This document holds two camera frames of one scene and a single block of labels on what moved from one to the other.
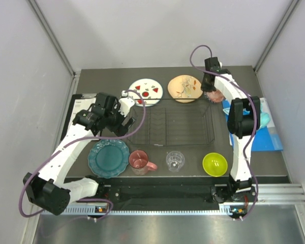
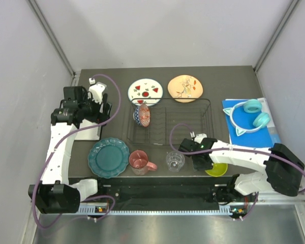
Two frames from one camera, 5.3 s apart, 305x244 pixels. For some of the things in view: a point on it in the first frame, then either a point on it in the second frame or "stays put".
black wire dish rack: (166, 122) stays put
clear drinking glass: (175, 159) stays put
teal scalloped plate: (108, 158) stays put
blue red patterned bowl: (215, 96) -> (142, 114)
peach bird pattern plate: (184, 86) stays put
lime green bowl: (215, 164) stays put
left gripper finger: (121, 130) -> (107, 110)
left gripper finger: (130, 122) -> (104, 102)
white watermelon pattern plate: (148, 89) stays put
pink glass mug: (138, 162) stays put
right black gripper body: (205, 86) -> (199, 166)
